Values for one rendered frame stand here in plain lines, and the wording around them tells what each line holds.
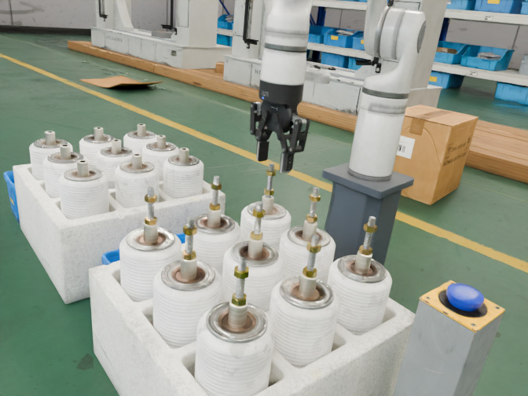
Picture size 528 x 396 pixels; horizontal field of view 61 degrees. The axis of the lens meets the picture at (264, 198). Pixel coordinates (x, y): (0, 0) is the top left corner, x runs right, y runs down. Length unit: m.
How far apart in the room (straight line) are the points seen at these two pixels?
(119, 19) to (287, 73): 4.37
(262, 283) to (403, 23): 0.53
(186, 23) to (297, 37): 3.21
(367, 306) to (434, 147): 1.08
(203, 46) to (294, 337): 3.54
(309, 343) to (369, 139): 0.46
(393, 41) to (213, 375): 0.65
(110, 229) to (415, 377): 0.65
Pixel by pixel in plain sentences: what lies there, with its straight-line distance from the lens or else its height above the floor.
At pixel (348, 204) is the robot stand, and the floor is 0.24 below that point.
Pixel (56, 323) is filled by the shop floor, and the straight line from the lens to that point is 0.99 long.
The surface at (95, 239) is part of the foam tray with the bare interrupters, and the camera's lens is 0.98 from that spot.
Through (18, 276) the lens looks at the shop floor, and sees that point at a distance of 1.16.
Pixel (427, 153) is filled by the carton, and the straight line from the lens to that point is 1.71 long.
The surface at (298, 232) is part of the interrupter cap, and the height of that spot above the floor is 0.25.
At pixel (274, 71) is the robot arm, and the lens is 0.74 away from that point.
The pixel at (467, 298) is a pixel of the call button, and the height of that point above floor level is 0.33.
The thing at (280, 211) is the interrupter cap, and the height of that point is 0.25.
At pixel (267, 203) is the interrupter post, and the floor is 0.27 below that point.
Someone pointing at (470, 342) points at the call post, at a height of 0.30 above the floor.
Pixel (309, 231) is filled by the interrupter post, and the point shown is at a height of 0.27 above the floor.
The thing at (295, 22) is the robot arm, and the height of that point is 0.59.
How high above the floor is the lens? 0.60
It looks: 23 degrees down
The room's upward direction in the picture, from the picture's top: 6 degrees clockwise
